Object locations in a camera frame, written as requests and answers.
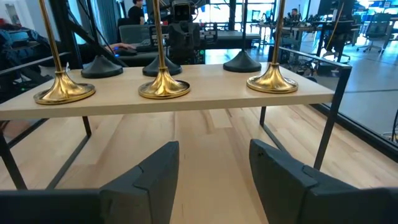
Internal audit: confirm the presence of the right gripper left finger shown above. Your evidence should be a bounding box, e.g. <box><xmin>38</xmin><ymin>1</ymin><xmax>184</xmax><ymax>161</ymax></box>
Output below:
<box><xmin>0</xmin><ymin>141</ymin><xmax>180</xmax><ymax>224</ymax></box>

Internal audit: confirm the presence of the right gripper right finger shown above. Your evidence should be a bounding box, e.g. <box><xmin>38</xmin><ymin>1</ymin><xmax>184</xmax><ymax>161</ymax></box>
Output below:
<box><xmin>248</xmin><ymin>139</ymin><xmax>398</xmax><ymax>224</ymax></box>

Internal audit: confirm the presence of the black candlestick holder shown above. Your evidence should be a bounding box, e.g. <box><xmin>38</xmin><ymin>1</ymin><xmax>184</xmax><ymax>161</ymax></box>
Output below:
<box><xmin>223</xmin><ymin>0</ymin><xmax>262</xmax><ymax>73</ymax></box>
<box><xmin>142</xmin><ymin>55</ymin><xmax>183</xmax><ymax>78</ymax></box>
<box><xmin>80</xmin><ymin>0</ymin><xmax>124</xmax><ymax>79</ymax></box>

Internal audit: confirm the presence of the gold candlestick holder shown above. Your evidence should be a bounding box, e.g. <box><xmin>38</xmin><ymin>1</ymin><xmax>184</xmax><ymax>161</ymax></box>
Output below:
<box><xmin>138</xmin><ymin>0</ymin><xmax>191</xmax><ymax>100</ymax></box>
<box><xmin>246</xmin><ymin>0</ymin><xmax>299</xmax><ymax>95</ymax></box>
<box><xmin>33</xmin><ymin>0</ymin><xmax>96</xmax><ymax>106</ymax></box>

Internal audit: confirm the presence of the black computer mouse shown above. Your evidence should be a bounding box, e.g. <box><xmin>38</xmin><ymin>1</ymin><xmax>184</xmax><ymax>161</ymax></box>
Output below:
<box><xmin>114</xmin><ymin>47</ymin><xmax>138</xmax><ymax>58</ymax></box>

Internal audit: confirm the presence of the person's hand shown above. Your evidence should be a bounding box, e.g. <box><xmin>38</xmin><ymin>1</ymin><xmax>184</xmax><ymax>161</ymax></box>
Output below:
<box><xmin>105</xmin><ymin>42</ymin><xmax>137</xmax><ymax>52</ymax></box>

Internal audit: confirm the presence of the office chair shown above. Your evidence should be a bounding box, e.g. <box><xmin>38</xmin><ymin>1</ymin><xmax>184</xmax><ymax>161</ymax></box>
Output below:
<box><xmin>356</xmin><ymin>12</ymin><xmax>393</xmax><ymax>54</ymax></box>

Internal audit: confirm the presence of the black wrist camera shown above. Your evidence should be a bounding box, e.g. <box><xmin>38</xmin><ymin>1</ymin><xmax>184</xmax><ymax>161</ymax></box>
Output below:
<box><xmin>172</xmin><ymin>1</ymin><xmax>192</xmax><ymax>22</ymax></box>

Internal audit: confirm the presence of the wooden riser shelf black frame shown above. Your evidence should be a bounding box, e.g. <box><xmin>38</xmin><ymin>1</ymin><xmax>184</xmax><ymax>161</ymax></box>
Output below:
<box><xmin>0</xmin><ymin>46</ymin><xmax>353</xmax><ymax>190</ymax></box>

